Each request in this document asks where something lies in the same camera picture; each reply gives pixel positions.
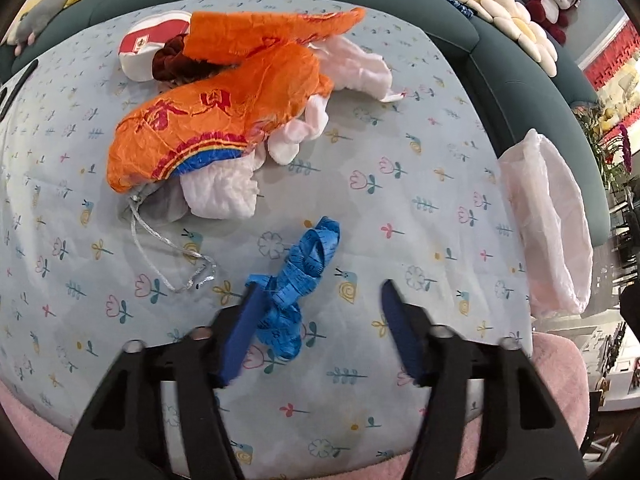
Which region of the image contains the orange paper bag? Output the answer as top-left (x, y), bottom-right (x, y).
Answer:
top-left (106, 7), bottom-right (368, 196)

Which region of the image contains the red and white paper cup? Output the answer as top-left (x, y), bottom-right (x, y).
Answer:
top-left (118, 10), bottom-right (193, 82)

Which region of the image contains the pink fluffy mat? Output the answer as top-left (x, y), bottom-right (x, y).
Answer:
top-left (0, 332), bottom-right (593, 480)

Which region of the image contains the green potted plant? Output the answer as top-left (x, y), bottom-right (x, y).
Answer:
top-left (575, 105), bottom-right (636, 186)

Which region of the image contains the floral light blue tablecloth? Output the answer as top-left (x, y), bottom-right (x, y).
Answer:
top-left (0, 0), bottom-right (538, 466)

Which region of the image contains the translucent plastic bag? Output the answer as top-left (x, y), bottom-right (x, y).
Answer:
top-left (497, 128), bottom-right (594, 318)

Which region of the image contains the blue measuring tape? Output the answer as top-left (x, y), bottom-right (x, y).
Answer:
top-left (245, 216), bottom-right (342, 361)

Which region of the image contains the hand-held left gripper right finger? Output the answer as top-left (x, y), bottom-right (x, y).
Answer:
top-left (381, 279), bottom-right (588, 480)

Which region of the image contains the dark red scrunchie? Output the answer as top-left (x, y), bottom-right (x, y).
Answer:
top-left (151, 35), bottom-right (236, 86)

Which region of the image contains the grey plush toy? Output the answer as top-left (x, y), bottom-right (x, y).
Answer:
top-left (0, 0), bottom-right (76, 56)

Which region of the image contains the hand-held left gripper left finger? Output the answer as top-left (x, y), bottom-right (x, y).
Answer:
top-left (59, 282), bottom-right (273, 480)

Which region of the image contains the red paper garland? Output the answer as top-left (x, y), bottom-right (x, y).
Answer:
top-left (585, 20), bottom-right (640, 92)

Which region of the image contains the silver cord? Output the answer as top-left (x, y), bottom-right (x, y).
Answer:
top-left (120, 182), bottom-right (218, 293)

